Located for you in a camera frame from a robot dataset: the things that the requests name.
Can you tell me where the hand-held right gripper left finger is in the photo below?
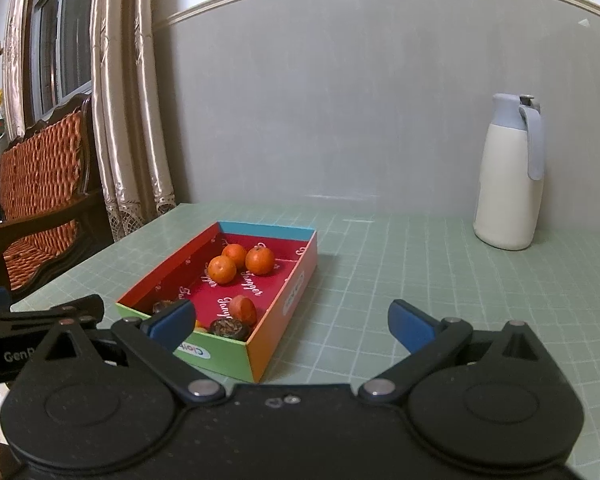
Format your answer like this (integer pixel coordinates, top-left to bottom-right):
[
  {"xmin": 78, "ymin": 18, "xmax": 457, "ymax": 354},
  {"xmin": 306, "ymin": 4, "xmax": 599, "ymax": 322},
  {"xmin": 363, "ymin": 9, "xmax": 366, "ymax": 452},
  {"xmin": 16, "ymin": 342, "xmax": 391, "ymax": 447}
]
[{"xmin": 30, "ymin": 298, "xmax": 227, "ymax": 406}]

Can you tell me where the beige satin curtain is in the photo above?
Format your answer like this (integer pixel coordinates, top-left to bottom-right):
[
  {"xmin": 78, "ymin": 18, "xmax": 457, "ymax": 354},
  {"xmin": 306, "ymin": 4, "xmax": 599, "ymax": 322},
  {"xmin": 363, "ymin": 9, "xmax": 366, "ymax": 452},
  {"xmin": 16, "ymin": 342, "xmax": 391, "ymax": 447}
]
[
  {"xmin": 89, "ymin": 0, "xmax": 179, "ymax": 244},
  {"xmin": 1, "ymin": 0, "xmax": 37, "ymax": 142}
]

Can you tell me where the colourful cardboard box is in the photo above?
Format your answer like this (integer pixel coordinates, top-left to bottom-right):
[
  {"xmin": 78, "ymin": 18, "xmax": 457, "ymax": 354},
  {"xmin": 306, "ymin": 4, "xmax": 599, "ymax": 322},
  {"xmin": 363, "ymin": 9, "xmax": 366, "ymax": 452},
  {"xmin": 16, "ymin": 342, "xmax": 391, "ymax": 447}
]
[{"xmin": 116, "ymin": 220, "xmax": 319, "ymax": 384}]

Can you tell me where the red fruit piece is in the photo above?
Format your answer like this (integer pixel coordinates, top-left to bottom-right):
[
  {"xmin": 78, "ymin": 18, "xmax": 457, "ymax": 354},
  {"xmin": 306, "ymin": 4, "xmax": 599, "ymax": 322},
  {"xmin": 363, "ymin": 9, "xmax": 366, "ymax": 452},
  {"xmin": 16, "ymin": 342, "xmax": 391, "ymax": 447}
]
[{"xmin": 229, "ymin": 295, "xmax": 258, "ymax": 327}]

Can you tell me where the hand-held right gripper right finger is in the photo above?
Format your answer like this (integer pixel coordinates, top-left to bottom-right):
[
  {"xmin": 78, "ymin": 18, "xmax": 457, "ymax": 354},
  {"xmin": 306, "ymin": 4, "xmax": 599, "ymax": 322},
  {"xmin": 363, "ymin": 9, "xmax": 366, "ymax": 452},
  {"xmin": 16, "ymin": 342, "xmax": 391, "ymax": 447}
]
[{"xmin": 357, "ymin": 300, "xmax": 556, "ymax": 404}]

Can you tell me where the cream thermos jug grey lid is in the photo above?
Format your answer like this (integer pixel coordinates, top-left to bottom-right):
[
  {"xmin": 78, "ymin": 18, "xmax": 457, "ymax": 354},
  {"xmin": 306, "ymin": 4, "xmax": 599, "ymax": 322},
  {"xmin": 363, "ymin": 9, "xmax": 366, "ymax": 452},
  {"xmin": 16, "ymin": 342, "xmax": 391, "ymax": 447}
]
[{"xmin": 473, "ymin": 93, "xmax": 546, "ymax": 251}]

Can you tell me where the tangerine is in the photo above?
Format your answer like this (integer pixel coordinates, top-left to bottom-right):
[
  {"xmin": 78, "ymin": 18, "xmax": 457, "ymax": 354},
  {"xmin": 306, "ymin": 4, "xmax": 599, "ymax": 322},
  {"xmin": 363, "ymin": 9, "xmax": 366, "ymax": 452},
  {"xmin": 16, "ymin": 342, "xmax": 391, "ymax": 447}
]
[
  {"xmin": 222, "ymin": 243, "xmax": 249, "ymax": 271},
  {"xmin": 208, "ymin": 255, "xmax": 238, "ymax": 286},
  {"xmin": 244, "ymin": 244, "xmax": 276, "ymax": 276}
]

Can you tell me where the window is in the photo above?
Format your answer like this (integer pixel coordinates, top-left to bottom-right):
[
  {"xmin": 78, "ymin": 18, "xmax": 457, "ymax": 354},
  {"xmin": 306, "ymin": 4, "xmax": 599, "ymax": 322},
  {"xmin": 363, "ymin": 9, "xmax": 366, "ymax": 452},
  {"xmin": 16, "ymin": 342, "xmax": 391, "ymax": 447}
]
[{"xmin": 26, "ymin": 0, "xmax": 95, "ymax": 118}]

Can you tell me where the wooden chair orange cushion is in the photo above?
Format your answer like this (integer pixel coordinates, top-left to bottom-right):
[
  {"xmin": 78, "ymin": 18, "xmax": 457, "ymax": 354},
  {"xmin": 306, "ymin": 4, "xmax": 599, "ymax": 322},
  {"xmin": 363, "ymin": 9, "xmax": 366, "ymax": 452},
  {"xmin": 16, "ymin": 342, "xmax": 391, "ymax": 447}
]
[{"xmin": 0, "ymin": 92, "xmax": 115, "ymax": 292}]

